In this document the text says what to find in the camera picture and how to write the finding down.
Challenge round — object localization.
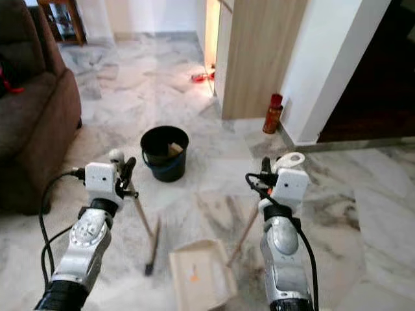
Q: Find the wooden handled dark broom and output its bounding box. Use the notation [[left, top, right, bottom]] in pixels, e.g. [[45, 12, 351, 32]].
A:
[[108, 148, 162, 277]]

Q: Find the beige dustpan with wooden handle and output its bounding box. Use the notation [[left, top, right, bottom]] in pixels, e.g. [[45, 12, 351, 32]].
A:
[[168, 152, 306, 311]]

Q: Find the black bucket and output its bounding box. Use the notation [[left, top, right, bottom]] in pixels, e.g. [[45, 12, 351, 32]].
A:
[[139, 125, 191, 183]]

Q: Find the tan cardboard scrap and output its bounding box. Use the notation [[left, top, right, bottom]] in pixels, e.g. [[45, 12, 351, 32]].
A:
[[167, 142, 184, 158]]

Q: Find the red spray can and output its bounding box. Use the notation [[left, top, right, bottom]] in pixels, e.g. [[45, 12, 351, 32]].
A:
[[262, 93, 285, 135]]

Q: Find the brown fabric sofa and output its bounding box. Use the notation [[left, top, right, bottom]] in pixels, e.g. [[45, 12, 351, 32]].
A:
[[0, 0, 84, 216]]

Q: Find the light wooden panel cabinet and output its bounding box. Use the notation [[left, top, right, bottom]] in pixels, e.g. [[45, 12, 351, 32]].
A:
[[215, 0, 309, 121]]

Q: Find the red bottle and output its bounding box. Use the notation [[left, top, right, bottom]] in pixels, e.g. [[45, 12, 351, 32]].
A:
[[191, 71, 217, 84]]

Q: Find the red ribbon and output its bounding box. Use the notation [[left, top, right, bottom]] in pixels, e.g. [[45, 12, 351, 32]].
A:
[[0, 64, 18, 95]]

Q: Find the dark wooden glass cabinet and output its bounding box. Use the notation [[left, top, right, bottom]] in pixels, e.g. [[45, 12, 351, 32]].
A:
[[38, 0, 87, 47]]

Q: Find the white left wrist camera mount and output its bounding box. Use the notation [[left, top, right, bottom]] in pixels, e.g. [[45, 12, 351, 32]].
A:
[[84, 161, 119, 207]]

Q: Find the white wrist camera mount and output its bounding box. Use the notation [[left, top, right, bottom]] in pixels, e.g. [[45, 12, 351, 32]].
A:
[[270, 167, 311, 209], [84, 161, 119, 207]]

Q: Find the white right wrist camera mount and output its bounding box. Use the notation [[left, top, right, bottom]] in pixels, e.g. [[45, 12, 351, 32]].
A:
[[270, 167, 311, 209]]

